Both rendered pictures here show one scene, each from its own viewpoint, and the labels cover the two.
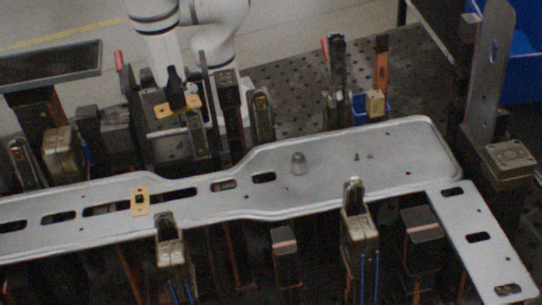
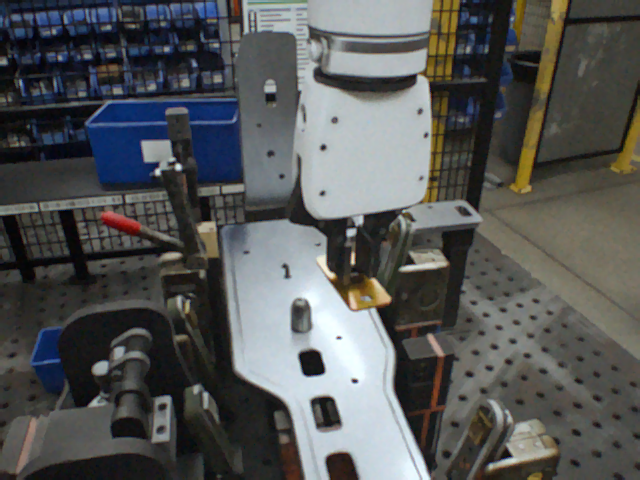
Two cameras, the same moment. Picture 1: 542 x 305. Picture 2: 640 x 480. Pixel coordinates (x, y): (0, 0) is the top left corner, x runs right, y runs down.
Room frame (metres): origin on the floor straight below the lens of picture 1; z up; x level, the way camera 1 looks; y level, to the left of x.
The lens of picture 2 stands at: (0.97, 0.55, 1.50)
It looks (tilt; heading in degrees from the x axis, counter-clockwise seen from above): 31 degrees down; 264
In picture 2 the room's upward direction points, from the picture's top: straight up
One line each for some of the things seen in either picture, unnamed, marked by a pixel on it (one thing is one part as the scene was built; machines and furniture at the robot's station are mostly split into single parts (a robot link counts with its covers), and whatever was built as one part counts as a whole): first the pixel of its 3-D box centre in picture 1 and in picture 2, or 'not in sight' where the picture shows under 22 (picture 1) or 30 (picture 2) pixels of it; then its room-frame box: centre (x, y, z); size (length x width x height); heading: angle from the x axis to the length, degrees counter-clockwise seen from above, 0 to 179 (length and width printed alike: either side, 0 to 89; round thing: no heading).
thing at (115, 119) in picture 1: (135, 177); not in sight; (1.09, 0.35, 0.89); 0.13 x 0.11 x 0.38; 6
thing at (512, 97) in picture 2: not in sight; (533, 109); (-0.94, -3.01, 0.36); 0.50 x 0.50 x 0.73
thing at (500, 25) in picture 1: (487, 74); (269, 125); (0.96, -0.44, 1.17); 0.12 x 0.01 x 0.34; 6
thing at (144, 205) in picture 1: (139, 199); not in sight; (0.90, 0.29, 1.01); 0.08 x 0.04 x 0.01; 5
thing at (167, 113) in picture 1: (177, 104); (351, 275); (0.90, 0.17, 1.23); 0.08 x 0.04 x 0.01; 106
